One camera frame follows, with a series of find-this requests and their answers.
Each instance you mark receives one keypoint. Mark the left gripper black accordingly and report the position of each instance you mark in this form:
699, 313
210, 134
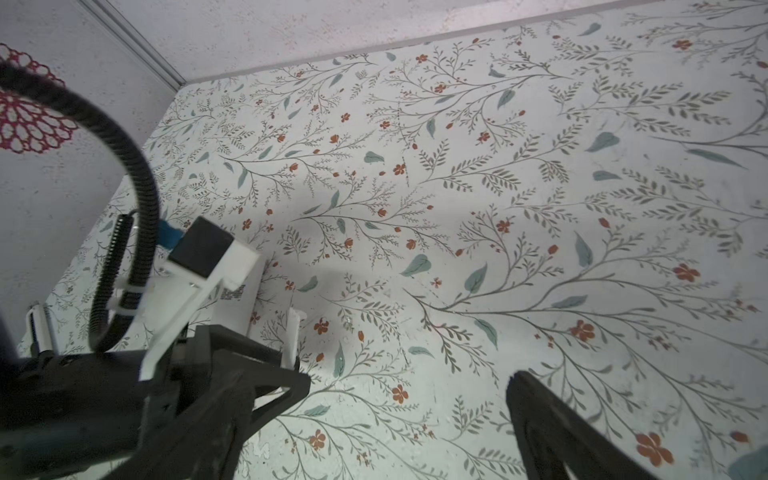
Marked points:
62, 414

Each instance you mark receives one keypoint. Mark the white remote control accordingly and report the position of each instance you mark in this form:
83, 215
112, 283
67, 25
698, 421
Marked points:
232, 309

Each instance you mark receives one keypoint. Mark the white battery cover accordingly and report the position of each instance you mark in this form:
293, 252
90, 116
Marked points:
291, 339

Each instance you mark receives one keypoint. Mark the white black utility knife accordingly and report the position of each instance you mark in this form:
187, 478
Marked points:
39, 326

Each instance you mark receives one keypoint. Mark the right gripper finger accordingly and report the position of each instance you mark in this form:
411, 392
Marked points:
556, 443

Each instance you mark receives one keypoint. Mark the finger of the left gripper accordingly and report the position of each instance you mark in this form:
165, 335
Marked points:
259, 391

